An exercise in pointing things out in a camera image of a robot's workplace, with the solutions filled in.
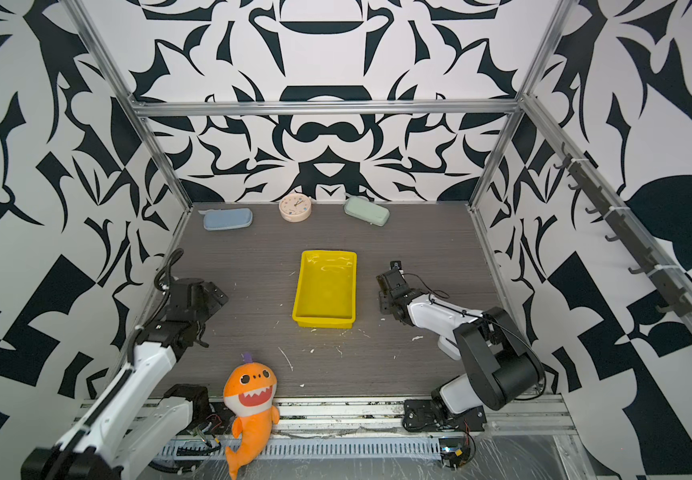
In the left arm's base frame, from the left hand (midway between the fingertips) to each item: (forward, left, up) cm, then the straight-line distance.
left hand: (206, 294), depth 82 cm
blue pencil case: (+39, +7, -12) cm, 42 cm away
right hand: (+3, -53, -10) cm, 54 cm away
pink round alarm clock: (+41, -20, -9) cm, 46 cm away
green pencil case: (+40, -47, -11) cm, 62 cm away
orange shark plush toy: (-24, -15, -3) cm, 28 cm away
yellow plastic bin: (+5, -32, -11) cm, 34 cm away
